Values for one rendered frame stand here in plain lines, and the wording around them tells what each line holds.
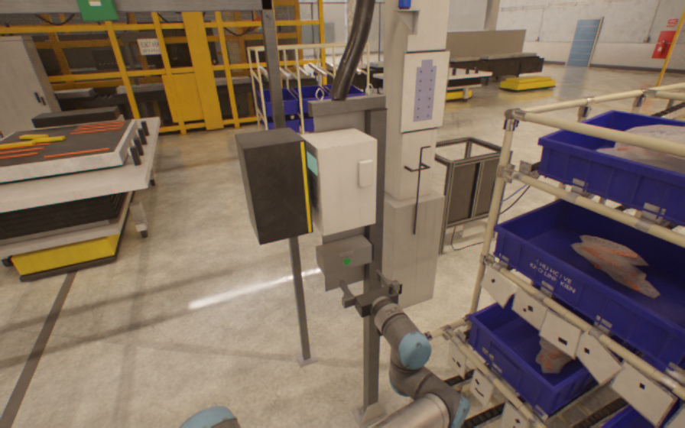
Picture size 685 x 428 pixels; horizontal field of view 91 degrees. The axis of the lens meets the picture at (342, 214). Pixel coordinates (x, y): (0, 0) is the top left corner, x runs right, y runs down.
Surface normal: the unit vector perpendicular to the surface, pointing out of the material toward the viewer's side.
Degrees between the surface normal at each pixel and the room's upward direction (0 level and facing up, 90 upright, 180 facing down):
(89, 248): 90
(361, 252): 90
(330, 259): 90
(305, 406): 0
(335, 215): 90
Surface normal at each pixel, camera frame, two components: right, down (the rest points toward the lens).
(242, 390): -0.03, -0.88
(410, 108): 0.40, 0.42
